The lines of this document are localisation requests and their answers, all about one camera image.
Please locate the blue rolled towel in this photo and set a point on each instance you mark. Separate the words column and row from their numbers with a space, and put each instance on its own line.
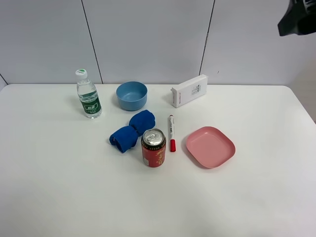
column 127, row 136

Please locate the white cardboard box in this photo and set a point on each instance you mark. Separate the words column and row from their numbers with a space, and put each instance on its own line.
column 188, row 91

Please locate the blue plastic bowl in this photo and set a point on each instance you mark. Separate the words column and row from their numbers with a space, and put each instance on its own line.
column 132, row 95

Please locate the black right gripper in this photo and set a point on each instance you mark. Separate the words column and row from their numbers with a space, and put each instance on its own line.
column 299, row 19

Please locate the pink square plastic plate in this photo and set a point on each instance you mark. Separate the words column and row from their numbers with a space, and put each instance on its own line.
column 210, row 147

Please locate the red white marker pen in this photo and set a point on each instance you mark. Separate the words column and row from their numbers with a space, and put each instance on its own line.
column 172, row 134

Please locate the red drink can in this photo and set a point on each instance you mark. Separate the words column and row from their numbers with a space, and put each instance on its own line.
column 153, row 144

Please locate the clear water bottle green label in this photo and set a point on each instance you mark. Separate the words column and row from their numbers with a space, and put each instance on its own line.
column 88, row 95

